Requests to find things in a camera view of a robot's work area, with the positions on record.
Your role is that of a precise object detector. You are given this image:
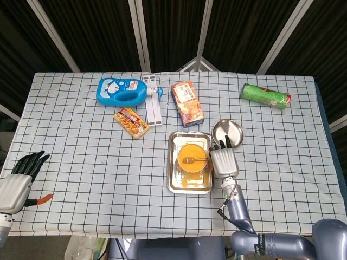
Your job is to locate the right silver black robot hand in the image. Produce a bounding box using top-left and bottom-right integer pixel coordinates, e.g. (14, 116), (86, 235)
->
(208, 134), (240, 179)

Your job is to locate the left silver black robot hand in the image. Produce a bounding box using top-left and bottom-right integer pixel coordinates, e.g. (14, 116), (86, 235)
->
(0, 151), (54, 215)

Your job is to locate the metal spoon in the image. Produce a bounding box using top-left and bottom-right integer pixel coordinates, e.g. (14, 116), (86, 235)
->
(182, 156), (214, 165)

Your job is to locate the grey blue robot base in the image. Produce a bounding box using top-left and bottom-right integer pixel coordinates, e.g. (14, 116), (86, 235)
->
(108, 237), (231, 260)

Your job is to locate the white bowl of orange powder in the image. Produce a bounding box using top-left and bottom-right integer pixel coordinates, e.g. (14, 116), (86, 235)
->
(177, 143), (210, 174)

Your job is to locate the round steel plate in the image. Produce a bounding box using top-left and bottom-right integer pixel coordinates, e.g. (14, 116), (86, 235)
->
(211, 119), (245, 151)

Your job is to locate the rectangular steel tray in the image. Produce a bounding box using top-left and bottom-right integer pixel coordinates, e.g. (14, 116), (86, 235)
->
(165, 131), (216, 194)

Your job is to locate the checkered white tablecloth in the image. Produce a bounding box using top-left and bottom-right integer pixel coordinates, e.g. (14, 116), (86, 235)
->
(0, 70), (347, 239)

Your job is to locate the orange blue snack box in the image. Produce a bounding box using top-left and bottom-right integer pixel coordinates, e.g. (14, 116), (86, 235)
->
(170, 80), (206, 128)

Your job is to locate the green chips can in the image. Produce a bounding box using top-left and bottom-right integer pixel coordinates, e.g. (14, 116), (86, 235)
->
(240, 82), (292, 111)

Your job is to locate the white plastic sealing clip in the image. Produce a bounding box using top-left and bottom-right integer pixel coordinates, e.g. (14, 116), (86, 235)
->
(142, 75), (157, 127)
(148, 75), (164, 126)

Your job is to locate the clear plastic bag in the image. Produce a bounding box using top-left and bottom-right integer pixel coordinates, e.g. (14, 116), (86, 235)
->
(64, 235), (108, 260)

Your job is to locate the yellow curry box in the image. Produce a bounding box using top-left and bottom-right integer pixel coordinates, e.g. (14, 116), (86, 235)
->
(113, 107), (150, 140)

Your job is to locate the blue detergent bottle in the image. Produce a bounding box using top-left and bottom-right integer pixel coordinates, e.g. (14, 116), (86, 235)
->
(97, 77), (164, 108)

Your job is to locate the black cable with plug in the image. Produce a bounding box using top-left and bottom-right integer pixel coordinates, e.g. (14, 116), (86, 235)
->
(217, 186), (257, 233)

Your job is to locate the dark folding screen white frame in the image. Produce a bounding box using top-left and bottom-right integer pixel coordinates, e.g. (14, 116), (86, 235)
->
(0, 0), (347, 133)

